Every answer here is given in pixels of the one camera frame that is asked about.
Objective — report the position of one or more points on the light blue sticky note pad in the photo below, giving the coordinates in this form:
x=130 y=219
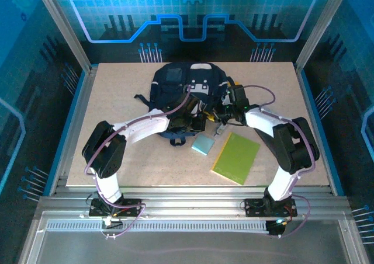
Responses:
x=203 y=144

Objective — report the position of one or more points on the green notebook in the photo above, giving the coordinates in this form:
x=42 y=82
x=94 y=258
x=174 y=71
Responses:
x=236 y=159

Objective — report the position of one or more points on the navy blue student backpack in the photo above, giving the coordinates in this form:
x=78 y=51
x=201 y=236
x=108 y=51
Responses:
x=163 y=86

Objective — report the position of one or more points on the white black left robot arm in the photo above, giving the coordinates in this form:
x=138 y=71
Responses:
x=140 y=126

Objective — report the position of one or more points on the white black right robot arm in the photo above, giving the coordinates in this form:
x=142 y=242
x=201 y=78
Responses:
x=263 y=121

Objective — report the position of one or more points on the black controller box with LEDs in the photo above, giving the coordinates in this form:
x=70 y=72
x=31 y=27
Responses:
x=274 y=229

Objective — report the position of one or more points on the grey metal front panel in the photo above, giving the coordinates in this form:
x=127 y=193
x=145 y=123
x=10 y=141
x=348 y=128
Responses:
x=187 y=249

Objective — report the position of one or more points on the aluminium front rail beam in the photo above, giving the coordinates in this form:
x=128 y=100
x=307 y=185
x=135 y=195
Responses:
x=190 y=201

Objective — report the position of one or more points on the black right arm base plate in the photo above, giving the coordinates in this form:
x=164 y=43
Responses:
x=254 y=208

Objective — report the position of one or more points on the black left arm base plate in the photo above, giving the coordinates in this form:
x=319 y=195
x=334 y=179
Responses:
x=131 y=207

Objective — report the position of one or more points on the aluminium frame post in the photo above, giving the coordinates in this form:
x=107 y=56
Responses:
x=64 y=30
x=318 y=33

